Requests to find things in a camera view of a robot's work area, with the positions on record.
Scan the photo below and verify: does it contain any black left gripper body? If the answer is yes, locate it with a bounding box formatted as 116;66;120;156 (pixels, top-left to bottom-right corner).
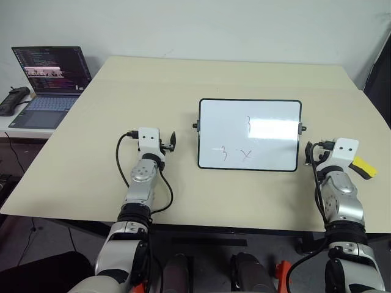
158;140;177;154

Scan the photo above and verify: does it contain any dark rounded shape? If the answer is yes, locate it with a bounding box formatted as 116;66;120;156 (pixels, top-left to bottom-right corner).
161;254;189;293
230;252;276;293

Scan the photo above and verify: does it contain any black handheld device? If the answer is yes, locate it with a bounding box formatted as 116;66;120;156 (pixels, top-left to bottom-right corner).
0;86;32;117

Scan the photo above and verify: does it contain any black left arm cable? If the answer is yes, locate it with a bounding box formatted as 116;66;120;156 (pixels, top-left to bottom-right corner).
115;131;174;215

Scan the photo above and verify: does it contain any black framed whiteboard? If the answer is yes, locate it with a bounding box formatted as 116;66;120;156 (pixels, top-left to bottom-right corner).
192;98;307;172

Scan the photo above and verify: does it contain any black table frame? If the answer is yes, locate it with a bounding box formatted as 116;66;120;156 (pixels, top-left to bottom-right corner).
59;217;391;254

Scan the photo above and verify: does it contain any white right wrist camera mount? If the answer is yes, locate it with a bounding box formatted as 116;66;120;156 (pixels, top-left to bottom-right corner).
331;137;359;168

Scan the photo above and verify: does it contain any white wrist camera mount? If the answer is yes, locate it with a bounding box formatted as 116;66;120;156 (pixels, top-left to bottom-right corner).
137;127;162;154
331;137;359;168

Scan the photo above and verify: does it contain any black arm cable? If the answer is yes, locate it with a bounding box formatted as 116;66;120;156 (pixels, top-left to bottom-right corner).
288;139;337;293
115;131;174;215

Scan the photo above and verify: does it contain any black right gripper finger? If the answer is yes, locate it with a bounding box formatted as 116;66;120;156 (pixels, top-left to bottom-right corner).
303;141;315;167

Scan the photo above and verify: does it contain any white side table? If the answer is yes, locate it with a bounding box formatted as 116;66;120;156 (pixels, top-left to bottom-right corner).
0;78;94;140

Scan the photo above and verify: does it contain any yellow and black eraser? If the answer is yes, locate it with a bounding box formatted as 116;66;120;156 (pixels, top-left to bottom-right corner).
349;156;379;181

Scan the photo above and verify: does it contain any open grey laptop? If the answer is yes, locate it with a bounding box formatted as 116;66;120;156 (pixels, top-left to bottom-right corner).
11;46;93;130

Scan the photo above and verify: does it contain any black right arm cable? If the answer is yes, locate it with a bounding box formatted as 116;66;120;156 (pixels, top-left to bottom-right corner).
288;139;337;293

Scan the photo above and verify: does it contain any thin black floor cable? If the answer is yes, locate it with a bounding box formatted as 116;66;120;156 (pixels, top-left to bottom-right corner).
4;131;28;181

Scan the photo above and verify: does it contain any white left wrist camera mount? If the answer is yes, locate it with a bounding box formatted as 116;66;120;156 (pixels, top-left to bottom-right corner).
137;127;162;154

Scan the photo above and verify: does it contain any black bulky object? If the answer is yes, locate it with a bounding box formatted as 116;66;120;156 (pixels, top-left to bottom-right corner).
0;251;96;293

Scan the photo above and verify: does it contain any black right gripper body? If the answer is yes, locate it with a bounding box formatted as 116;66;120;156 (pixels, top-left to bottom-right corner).
311;140;335;167

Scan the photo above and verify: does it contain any black panel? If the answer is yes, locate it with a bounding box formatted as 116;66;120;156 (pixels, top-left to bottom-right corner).
363;45;391;132

